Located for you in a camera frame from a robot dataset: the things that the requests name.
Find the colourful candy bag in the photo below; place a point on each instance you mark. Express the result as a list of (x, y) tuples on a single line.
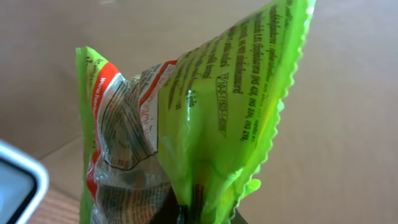
[(182, 141)]

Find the white barcode scanner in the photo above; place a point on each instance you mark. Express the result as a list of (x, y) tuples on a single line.
[(24, 184)]

